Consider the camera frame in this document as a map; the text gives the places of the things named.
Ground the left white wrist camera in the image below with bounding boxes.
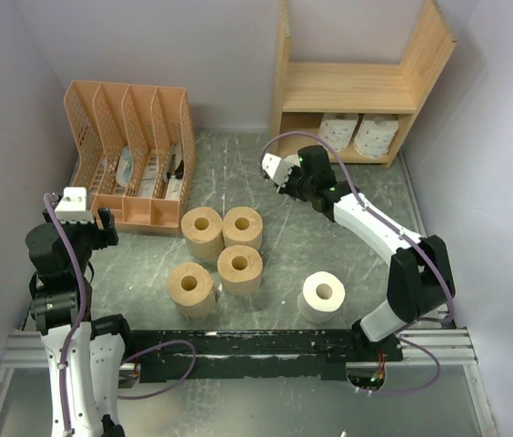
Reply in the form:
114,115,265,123
55,187,95,224

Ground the wooden two-tier shelf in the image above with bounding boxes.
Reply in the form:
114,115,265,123
269,1,457,168

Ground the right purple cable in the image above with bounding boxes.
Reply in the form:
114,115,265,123
261,131,457,396

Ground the plain white roll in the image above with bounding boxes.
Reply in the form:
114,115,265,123
297,271,346,324

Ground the white patterned roll front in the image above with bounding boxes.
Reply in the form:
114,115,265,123
354,114,398,159

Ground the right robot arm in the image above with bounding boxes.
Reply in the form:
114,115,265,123
262,146,456,362

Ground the white patterned roll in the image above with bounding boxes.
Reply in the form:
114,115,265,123
318,113,358,152
354,114,398,159

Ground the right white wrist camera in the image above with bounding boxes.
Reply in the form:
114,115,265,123
261,153,294,187

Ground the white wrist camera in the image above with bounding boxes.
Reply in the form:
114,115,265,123
261,153,294,187
55,187,95,224

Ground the peach plastic file organizer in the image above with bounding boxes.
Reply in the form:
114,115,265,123
64,80,196,234

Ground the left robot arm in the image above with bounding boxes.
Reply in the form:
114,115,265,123
25,208,136,436

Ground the purple cable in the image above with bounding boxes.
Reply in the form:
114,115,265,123
261,131,457,396
43,193,87,433

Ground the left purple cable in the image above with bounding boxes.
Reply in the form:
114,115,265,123
43,193,87,433

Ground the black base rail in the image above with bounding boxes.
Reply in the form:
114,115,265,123
131,328,403,383

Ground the brown roll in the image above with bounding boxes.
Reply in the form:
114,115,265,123
181,207,224,260
222,207,264,251
217,245,263,296
166,262,217,319

